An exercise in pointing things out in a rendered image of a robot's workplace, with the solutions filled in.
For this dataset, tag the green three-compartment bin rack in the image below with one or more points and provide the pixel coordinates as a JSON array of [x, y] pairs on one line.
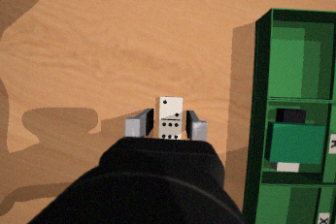
[[302, 68]]

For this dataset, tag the green rectangular block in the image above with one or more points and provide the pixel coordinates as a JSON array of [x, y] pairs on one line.
[[294, 142]]

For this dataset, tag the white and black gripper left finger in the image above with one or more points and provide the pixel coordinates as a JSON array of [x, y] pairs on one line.
[[140, 125]]

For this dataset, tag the white domino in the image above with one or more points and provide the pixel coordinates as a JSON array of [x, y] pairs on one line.
[[170, 117]]

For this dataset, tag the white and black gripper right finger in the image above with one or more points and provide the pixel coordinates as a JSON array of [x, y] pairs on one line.
[[196, 130]]

